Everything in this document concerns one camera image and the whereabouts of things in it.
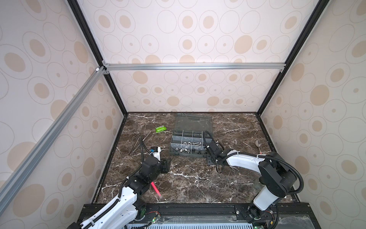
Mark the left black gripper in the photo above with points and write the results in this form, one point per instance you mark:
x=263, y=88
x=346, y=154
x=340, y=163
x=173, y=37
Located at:
x=165, y=166

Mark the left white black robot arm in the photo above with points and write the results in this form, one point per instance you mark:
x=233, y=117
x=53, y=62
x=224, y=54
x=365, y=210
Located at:
x=125, y=194

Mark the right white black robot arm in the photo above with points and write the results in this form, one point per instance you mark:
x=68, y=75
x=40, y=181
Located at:
x=278, y=177

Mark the pink marker pen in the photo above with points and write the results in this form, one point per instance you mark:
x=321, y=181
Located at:
x=156, y=189

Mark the clear grey compartment organizer box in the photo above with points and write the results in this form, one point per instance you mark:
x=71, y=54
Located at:
x=188, y=135

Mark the green snack packet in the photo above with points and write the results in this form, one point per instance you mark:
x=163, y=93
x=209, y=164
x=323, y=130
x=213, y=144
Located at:
x=160, y=129

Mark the pink handled metal spoon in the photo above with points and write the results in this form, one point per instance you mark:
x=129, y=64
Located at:
x=258, y=144

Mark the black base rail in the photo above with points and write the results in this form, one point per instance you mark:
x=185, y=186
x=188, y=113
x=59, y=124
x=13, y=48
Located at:
x=140, y=215

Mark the aluminium frame bar back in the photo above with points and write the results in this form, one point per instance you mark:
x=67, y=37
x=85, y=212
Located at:
x=204, y=66

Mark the aluminium frame bar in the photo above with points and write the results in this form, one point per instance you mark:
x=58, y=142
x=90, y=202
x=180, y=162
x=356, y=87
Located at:
x=28, y=165
x=204, y=66

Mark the aluminium frame bar left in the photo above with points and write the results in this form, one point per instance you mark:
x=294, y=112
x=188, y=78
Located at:
x=28, y=165

